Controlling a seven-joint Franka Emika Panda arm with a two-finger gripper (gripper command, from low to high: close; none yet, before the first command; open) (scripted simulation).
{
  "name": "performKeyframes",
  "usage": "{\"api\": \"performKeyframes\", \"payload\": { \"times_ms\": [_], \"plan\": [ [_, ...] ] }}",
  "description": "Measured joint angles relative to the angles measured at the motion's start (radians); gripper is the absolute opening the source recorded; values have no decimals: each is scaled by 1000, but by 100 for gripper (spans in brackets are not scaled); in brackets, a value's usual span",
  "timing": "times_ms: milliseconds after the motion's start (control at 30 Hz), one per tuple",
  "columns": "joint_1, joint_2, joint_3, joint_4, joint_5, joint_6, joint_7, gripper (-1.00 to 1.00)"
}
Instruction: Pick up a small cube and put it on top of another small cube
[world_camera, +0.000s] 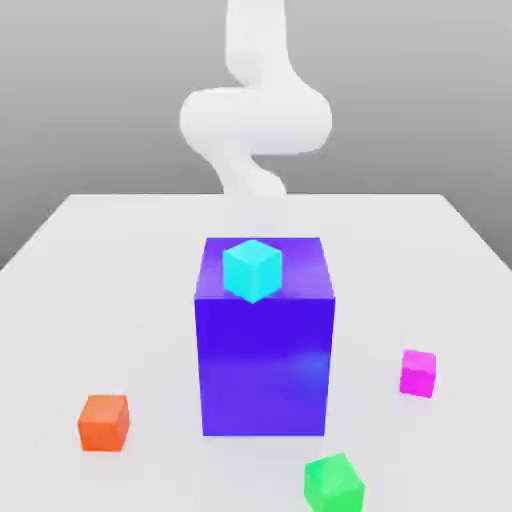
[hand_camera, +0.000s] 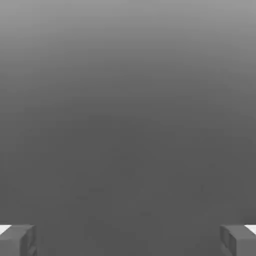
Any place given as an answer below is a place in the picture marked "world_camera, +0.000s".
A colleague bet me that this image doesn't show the small orange cube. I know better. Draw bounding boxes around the small orange cube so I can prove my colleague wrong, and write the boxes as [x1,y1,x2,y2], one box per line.
[76,394,131,453]

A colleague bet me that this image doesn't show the large blue box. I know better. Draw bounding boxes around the large blue box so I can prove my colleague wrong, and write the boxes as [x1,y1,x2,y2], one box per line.
[193,236,336,438]

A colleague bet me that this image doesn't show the small green cube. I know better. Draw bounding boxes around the small green cube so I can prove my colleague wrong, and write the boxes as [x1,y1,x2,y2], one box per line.
[303,452,366,512]

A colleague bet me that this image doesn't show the small cyan cube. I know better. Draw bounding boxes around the small cyan cube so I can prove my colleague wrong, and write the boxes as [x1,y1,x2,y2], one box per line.
[222,238,284,305]

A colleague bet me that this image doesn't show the small magenta cube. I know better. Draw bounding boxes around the small magenta cube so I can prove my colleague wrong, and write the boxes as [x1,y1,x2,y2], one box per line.
[398,348,438,400]

